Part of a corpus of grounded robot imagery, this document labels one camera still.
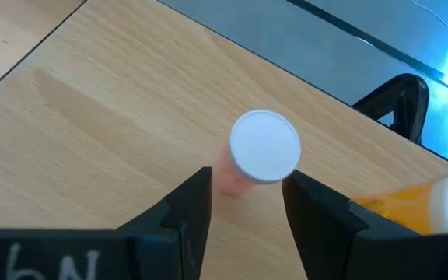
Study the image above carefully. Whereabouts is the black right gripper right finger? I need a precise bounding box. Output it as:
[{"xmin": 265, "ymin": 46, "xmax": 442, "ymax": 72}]
[{"xmin": 281, "ymin": 170, "xmax": 371, "ymax": 280}]

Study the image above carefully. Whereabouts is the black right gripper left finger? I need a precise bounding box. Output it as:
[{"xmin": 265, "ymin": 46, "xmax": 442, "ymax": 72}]
[{"xmin": 114, "ymin": 166, "xmax": 213, "ymax": 280}]

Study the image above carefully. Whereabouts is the orange pill bottle white cap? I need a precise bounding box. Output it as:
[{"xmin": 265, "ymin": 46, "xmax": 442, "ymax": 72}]
[{"xmin": 352, "ymin": 170, "xmax": 448, "ymax": 236}]

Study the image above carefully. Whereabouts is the small pink pill bottle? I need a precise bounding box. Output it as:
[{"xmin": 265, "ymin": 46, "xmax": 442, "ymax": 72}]
[{"xmin": 214, "ymin": 110, "xmax": 302, "ymax": 198}]

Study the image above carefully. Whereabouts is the wooden shelf with black frame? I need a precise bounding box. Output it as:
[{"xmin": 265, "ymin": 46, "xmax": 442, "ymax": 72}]
[{"xmin": 0, "ymin": 0, "xmax": 448, "ymax": 280}]

